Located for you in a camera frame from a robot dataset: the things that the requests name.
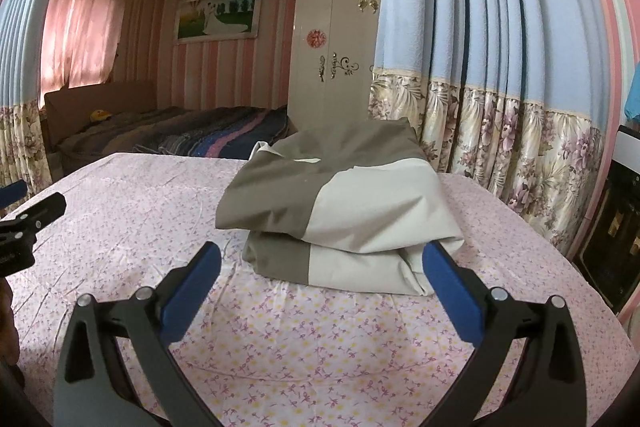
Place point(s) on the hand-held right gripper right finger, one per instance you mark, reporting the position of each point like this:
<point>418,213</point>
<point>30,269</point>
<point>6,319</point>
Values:
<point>452,287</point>

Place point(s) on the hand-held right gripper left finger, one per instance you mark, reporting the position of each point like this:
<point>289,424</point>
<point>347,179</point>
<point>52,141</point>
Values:
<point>192,287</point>

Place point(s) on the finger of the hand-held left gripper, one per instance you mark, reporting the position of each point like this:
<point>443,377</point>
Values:
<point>40,212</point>
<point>11,193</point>

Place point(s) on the person's left forearm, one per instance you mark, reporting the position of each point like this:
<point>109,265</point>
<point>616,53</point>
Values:
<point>7,322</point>

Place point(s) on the yellow toy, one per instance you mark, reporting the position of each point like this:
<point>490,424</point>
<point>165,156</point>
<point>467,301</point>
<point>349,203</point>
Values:
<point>100,115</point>

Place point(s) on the narrow blue floral curtain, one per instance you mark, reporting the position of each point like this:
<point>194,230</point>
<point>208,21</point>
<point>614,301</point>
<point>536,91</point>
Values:
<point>20,57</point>

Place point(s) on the brown headboard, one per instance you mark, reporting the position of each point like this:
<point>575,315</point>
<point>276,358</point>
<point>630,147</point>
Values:
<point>125,94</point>

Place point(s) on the dark striped bed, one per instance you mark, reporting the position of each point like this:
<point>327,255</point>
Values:
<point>225,127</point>

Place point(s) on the black cabinet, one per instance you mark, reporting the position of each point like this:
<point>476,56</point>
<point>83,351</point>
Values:
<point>610,227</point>

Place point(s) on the pink window curtain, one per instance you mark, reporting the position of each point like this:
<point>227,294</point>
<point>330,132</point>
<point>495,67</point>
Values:
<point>80,32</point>

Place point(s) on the white wardrobe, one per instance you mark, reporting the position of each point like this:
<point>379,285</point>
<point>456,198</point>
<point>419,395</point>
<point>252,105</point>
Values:
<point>310,82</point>

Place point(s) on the blue cloth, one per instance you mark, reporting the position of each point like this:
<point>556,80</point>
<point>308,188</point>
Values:
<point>633,97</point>

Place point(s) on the red round sticker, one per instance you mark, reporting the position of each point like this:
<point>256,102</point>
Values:
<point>316,38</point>

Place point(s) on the wide blue floral curtain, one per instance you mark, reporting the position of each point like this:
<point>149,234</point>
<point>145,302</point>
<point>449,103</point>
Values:
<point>450,7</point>

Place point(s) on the framed wall poster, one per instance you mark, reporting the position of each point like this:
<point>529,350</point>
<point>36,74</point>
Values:
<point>217,17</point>

